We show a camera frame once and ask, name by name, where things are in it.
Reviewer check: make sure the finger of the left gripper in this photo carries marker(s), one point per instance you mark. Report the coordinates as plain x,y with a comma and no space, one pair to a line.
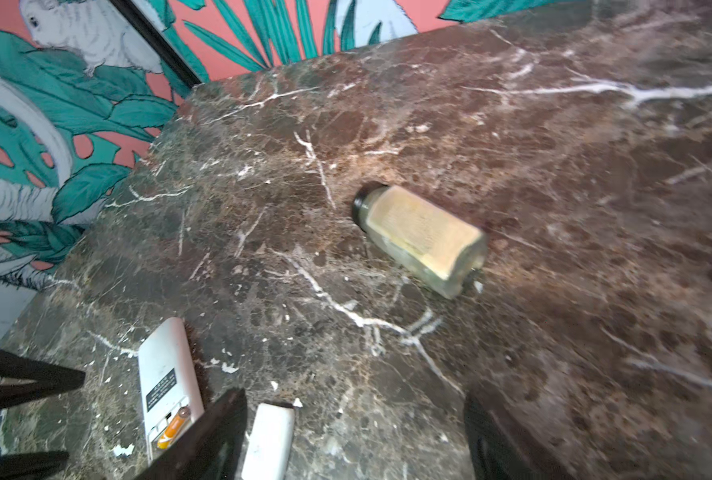
34,466
38,380

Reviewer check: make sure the white red remote control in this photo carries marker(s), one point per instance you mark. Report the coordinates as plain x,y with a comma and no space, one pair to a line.
168,382

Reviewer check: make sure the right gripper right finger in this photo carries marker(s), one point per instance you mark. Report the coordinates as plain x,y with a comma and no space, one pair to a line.
500,447

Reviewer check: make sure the white battery cover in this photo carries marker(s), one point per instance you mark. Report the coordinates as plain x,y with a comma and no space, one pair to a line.
270,443

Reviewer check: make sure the orange AA battery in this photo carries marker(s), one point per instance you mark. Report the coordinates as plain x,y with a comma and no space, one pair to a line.
174,428

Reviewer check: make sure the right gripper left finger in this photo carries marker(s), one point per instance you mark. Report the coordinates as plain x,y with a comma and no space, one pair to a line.
211,448

